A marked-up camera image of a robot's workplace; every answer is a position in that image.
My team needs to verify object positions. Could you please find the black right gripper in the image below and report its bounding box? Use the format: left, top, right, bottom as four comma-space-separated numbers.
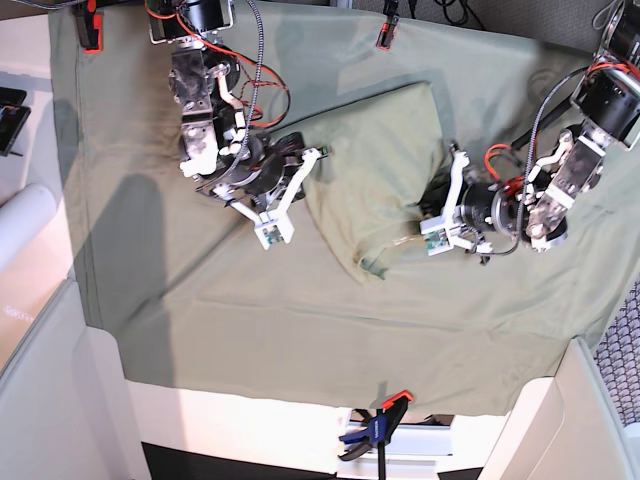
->
223, 131, 305, 205

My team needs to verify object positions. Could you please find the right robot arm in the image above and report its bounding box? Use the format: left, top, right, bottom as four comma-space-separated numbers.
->
145, 1, 305, 212

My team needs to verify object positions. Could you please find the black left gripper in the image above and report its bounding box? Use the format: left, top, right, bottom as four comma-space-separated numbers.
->
419, 174, 519, 237

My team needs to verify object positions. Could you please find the red clamp top left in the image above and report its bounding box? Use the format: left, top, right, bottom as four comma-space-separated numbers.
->
71, 0, 103, 54

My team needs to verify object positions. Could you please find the green table cloth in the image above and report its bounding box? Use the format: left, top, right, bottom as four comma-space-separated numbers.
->
49, 2, 639, 415

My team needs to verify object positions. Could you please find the red clamp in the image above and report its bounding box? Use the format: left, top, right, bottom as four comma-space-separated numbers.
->
376, 0, 399, 51
71, 0, 103, 54

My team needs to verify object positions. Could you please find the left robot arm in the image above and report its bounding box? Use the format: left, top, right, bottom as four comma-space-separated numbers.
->
420, 1, 639, 263

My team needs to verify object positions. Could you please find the white paper roll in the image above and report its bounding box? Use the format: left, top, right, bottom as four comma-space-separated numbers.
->
1, 183, 58, 273

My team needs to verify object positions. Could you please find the light green T-shirt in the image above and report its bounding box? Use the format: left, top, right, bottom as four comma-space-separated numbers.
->
295, 82, 447, 285

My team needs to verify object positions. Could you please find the black phone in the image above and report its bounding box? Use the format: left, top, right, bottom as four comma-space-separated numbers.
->
0, 87, 31, 157

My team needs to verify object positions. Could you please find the red clamp top middle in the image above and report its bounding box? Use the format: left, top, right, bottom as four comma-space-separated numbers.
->
376, 0, 399, 51

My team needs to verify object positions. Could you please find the black mesh chair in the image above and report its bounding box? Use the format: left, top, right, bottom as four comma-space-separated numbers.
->
594, 282, 640, 426

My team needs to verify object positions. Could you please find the blue bar clamp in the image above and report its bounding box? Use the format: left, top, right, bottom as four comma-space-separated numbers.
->
338, 390, 414, 480

